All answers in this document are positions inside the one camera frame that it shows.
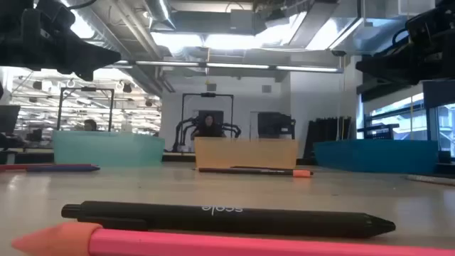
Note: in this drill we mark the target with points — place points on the pink pencil with orange eraser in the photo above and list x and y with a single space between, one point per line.
213 245

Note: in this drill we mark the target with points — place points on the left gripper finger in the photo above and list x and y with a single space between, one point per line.
92 57

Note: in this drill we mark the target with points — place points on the red-brown pencil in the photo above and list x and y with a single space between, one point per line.
21 166

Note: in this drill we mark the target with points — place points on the person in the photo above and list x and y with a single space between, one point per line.
208 128
90 125

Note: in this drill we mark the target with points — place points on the grey square wall vent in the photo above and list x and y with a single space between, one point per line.
266 89
211 87

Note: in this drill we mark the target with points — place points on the long ceiling light bar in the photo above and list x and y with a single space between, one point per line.
234 66

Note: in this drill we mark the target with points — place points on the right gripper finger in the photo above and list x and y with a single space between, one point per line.
391 69

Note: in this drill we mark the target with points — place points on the blue plastic bin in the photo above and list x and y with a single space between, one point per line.
373 156

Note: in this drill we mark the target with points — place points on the background black robot arm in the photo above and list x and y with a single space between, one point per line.
234 129
179 131

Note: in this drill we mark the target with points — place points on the dark security camera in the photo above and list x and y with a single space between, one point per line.
338 53

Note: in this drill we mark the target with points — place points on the dark metal rack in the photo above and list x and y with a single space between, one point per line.
377 135

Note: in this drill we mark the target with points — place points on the orange translucent plastic bin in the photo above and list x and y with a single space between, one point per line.
245 153

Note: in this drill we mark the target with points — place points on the black pen with white print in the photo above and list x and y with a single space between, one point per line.
249 220

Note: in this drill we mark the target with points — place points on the purple crayon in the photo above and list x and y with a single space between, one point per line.
71 169

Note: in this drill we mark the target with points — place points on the dark blue pencil orange eraser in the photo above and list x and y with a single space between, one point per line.
256 171

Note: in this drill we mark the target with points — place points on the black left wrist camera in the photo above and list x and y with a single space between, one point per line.
57 12

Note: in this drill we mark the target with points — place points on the black upright panels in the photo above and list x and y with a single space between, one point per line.
327 138

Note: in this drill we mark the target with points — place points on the black monitor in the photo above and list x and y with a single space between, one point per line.
273 126
9 119

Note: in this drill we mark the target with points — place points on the teal translucent plastic bin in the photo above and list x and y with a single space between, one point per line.
106 149

